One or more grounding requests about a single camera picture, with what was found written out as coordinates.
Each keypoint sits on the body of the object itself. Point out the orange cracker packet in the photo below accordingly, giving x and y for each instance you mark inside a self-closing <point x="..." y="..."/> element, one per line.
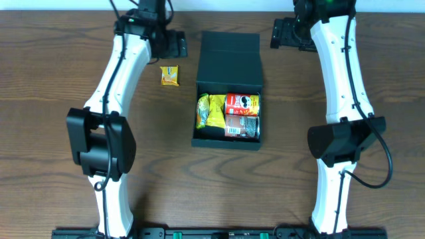
<point x="169" y="75"/>

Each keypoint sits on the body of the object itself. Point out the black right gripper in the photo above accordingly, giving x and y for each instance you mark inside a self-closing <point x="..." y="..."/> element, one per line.
<point x="277" y="34"/>

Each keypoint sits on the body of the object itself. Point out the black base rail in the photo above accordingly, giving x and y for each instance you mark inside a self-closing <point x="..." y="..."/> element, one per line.
<point x="279" y="233"/>

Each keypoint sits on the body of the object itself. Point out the green pandan snack packet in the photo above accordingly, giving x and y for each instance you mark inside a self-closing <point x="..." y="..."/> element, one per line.
<point x="202" y="111"/>

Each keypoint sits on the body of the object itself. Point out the yellow snack packet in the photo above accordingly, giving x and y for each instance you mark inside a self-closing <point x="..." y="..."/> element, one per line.
<point x="216" y="115"/>

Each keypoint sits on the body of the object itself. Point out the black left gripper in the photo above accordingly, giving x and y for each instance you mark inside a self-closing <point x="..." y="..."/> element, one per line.
<point x="180" y="43"/>

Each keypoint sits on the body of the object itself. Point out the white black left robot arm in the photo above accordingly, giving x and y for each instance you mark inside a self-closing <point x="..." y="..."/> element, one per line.
<point x="100" y="137"/>

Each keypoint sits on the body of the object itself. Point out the red Pringles can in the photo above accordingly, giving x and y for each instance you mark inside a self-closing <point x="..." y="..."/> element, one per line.
<point x="242" y="104"/>

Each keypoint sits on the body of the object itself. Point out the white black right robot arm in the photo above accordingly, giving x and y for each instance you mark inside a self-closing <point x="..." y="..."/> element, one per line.
<point x="328" y="27"/>

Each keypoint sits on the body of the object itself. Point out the brown Pringles can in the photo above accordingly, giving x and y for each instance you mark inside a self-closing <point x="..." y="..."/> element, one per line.
<point x="242" y="126"/>

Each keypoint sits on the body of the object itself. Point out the black gift box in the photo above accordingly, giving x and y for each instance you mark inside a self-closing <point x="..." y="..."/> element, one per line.
<point x="229" y="63"/>

